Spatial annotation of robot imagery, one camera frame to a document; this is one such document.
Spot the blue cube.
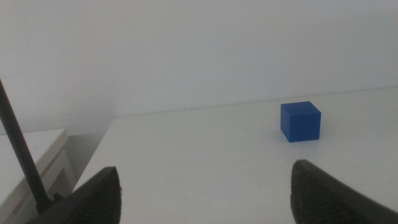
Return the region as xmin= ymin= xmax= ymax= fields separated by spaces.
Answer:
xmin=280 ymin=101 xmax=322 ymax=143

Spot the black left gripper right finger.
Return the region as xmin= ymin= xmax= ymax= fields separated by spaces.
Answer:
xmin=290 ymin=159 xmax=398 ymax=224

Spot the white side table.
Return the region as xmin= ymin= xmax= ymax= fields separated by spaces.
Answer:
xmin=0 ymin=129 xmax=77 ymax=224

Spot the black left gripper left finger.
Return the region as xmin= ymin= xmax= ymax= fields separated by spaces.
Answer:
xmin=26 ymin=166 xmax=123 ymax=224

